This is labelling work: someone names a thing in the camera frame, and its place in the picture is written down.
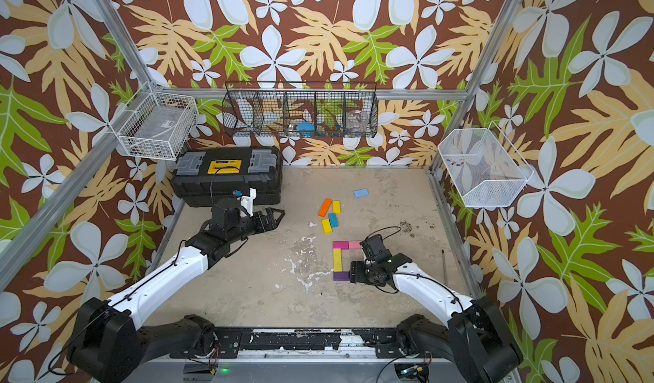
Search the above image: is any white wire basket left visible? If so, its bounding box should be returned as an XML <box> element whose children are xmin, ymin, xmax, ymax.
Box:
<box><xmin>110</xmin><ymin>83</ymin><xmax>199</xmax><ymax>161</ymax></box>

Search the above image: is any small yellow block top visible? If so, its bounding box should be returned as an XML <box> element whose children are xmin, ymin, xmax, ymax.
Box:
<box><xmin>332</xmin><ymin>200</ymin><xmax>342</xmax><ymax>214</ymax></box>

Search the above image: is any blue object in basket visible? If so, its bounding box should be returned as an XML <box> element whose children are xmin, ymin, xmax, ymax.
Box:
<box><xmin>296</xmin><ymin>122</ymin><xmax>315</xmax><ymax>137</ymax></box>

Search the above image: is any black toolbox yellow handle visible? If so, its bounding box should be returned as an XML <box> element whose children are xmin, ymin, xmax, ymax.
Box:
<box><xmin>171</xmin><ymin>147</ymin><xmax>283</xmax><ymax>207</ymax></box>

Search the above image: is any black wire basket rear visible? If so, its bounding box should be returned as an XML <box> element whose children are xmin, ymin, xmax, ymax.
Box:
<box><xmin>221</xmin><ymin>81</ymin><xmax>379</xmax><ymax>138</ymax></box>

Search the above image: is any magenta block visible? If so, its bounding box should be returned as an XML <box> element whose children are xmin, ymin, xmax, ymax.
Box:
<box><xmin>332</xmin><ymin>241</ymin><xmax>350</xmax><ymax>250</ymax></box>

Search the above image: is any orange block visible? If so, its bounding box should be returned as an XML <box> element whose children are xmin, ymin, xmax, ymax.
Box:
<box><xmin>318</xmin><ymin>198</ymin><xmax>333</xmax><ymax>218</ymax></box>

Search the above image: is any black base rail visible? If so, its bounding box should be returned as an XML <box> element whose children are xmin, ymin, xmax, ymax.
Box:
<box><xmin>171</xmin><ymin>327</ymin><xmax>427</xmax><ymax>360</ymax></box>

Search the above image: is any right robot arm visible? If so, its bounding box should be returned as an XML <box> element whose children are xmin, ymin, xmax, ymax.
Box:
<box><xmin>348</xmin><ymin>234</ymin><xmax>524</xmax><ymax>382</ymax></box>

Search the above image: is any white wire basket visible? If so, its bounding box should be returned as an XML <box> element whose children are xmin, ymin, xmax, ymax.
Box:
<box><xmin>438</xmin><ymin>124</ymin><xmax>535</xmax><ymax>209</ymax></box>
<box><xmin>110</xmin><ymin>83</ymin><xmax>199</xmax><ymax>161</ymax></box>

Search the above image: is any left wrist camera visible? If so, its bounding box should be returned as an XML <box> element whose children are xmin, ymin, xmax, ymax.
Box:
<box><xmin>237</xmin><ymin>188</ymin><xmax>257</xmax><ymax>217</ymax></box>

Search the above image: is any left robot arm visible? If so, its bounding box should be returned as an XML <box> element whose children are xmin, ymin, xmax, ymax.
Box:
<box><xmin>63</xmin><ymin>196</ymin><xmax>285</xmax><ymax>382</ymax></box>

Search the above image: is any white wire basket right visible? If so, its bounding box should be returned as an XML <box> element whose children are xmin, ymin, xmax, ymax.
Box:
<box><xmin>438</xmin><ymin>124</ymin><xmax>535</xmax><ymax>209</ymax></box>

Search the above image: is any teal block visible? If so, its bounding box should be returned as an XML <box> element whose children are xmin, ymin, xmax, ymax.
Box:
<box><xmin>328</xmin><ymin>213</ymin><xmax>339</xmax><ymax>228</ymax></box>

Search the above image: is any purple block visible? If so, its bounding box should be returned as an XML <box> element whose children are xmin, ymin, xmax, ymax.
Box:
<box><xmin>333</xmin><ymin>272</ymin><xmax>350</xmax><ymax>282</ymax></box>

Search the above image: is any long yellow block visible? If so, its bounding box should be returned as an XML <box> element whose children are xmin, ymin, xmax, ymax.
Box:
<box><xmin>333</xmin><ymin>249</ymin><xmax>343</xmax><ymax>272</ymax></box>

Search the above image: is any light blue block far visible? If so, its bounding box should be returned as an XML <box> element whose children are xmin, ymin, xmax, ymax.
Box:
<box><xmin>354</xmin><ymin>189</ymin><xmax>369</xmax><ymax>198</ymax></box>

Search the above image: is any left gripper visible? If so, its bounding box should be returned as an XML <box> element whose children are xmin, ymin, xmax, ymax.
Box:
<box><xmin>227</xmin><ymin>207</ymin><xmax>284</xmax><ymax>245</ymax></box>

